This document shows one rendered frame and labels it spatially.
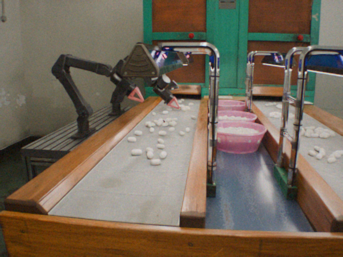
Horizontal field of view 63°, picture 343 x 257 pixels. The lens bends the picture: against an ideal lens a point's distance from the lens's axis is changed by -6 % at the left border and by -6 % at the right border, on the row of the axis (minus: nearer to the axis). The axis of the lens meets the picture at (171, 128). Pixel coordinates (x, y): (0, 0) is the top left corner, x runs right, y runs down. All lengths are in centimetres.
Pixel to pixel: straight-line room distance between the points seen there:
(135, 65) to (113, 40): 286
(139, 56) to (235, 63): 180
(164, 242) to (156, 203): 12
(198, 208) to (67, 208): 31
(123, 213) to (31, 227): 21
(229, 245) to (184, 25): 196
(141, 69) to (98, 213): 34
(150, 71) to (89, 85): 299
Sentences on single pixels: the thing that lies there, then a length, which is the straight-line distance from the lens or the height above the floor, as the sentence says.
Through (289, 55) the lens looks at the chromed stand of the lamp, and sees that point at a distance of 100.
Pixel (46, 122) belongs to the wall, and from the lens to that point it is 394.
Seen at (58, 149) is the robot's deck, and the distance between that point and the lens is 144.
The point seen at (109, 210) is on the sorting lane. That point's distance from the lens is 71.
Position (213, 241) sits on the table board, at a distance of 63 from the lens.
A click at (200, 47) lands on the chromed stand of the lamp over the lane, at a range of 82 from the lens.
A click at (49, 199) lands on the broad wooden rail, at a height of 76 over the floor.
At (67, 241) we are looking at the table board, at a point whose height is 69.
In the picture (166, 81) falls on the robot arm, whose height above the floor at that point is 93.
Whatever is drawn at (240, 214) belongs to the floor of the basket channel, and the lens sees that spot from 83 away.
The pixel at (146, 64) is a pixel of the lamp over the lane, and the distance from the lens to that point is 61.
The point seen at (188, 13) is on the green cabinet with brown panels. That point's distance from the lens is 239.
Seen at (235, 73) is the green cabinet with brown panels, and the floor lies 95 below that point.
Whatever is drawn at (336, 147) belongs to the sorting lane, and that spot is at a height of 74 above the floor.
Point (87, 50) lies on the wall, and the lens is 358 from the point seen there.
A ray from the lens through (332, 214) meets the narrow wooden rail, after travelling 71.
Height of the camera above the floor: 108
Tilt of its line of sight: 14 degrees down
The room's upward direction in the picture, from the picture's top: straight up
